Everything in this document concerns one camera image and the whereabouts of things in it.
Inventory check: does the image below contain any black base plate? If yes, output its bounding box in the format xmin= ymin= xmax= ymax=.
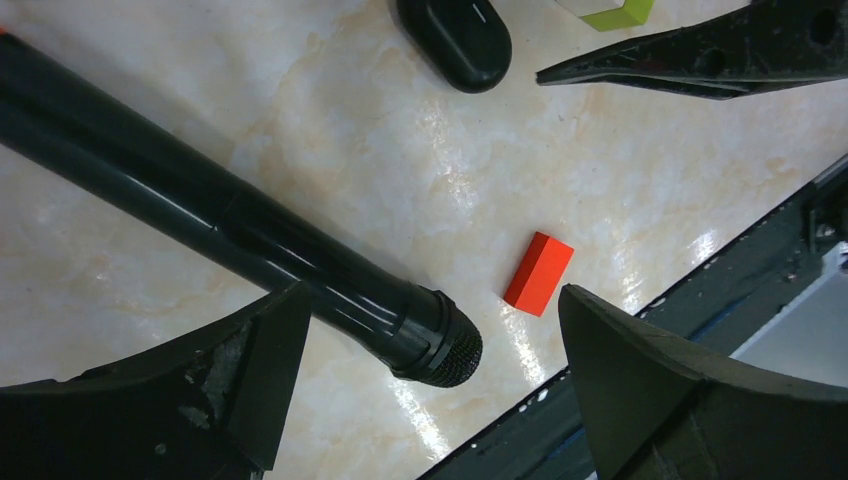
xmin=427 ymin=160 xmax=847 ymax=479

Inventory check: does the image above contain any black earbud case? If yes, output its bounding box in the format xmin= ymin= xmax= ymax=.
xmin=396 ymin=0 xmax=512 ymax=94

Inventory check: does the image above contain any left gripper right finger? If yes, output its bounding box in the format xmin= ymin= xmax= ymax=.
xmin=558 ymin=285 xmax=847 ymax=479

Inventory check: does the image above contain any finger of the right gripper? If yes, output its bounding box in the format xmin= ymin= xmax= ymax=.
xmin=536 ymin=0 xmax=847 ymax=100

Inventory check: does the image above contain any purple white green block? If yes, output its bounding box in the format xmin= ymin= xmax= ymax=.
xmin=556 ymin=0 xmax=655 ymax=32

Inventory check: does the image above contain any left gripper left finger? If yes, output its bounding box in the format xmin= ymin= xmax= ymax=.
xmin=1 ymin=284 xmax=311 ymax=479

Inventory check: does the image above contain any red block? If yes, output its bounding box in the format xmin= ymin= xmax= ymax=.
xmin=502 ymin=232 xmax=575 ymax=317

